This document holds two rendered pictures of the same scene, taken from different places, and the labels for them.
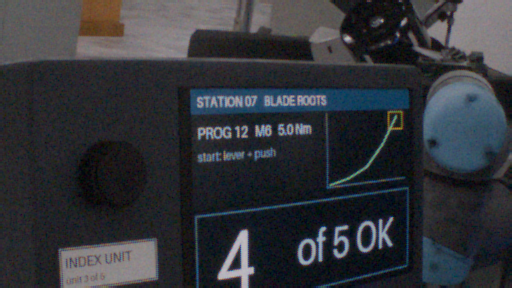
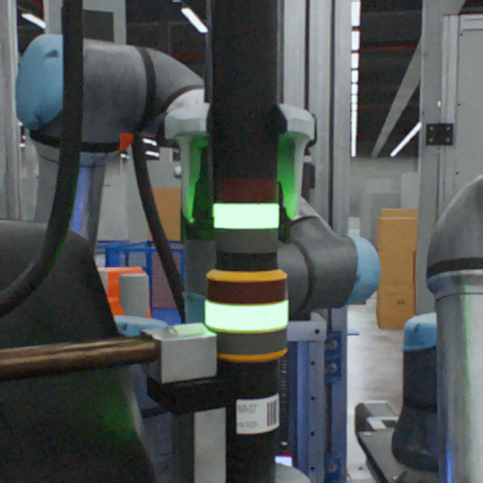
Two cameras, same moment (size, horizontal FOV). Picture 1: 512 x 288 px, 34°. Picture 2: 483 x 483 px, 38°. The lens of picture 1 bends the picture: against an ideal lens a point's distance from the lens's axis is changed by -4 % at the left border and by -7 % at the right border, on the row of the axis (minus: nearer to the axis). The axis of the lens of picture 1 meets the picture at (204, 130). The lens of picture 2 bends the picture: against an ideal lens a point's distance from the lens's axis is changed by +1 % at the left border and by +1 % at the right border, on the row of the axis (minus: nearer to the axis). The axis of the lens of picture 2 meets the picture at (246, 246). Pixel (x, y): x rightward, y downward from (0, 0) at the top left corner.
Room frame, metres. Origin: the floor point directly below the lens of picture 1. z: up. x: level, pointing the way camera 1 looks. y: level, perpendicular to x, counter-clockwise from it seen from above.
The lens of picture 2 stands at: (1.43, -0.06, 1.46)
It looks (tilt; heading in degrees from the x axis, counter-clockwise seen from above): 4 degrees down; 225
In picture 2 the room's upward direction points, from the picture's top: straight up
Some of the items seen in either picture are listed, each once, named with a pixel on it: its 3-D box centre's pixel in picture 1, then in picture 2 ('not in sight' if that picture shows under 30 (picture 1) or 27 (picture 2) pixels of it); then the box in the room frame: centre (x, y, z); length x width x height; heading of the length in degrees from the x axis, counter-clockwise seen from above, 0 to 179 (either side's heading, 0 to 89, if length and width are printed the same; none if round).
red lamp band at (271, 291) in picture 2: not in sight; (246, 287); (1.17, -0.32, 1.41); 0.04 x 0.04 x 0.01
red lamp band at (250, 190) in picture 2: not in sight; (246, 191); (1.17, -0.32, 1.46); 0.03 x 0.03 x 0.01
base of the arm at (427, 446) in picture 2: not in sight; (439, 424); (0.42, -0.63, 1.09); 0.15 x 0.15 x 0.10
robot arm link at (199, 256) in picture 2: not in sight; (239, 281); (0.97, -0.53, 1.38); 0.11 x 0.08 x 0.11; 171
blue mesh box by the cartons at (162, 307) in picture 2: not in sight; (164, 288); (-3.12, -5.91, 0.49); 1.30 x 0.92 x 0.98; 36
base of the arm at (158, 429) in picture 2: not in sight; (136, 429); (0.79, -0.96, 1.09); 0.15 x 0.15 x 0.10
